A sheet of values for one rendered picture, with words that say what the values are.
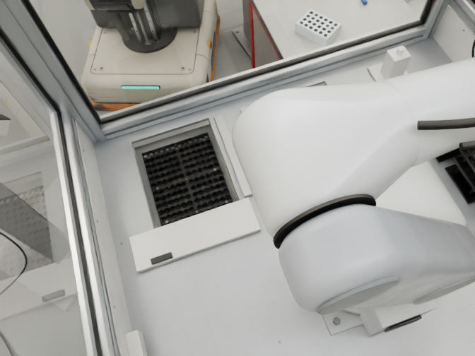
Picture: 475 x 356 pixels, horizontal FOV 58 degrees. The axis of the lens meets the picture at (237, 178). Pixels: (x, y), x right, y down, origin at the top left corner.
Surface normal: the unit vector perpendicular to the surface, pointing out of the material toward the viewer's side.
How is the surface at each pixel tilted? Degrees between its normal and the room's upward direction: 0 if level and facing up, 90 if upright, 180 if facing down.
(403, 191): 14
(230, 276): 0
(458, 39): 90
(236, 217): 0
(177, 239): 0
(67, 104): 90
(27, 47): 90
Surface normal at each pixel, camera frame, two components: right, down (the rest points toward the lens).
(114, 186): -0.07, -0.46
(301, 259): -0.76, -0.06
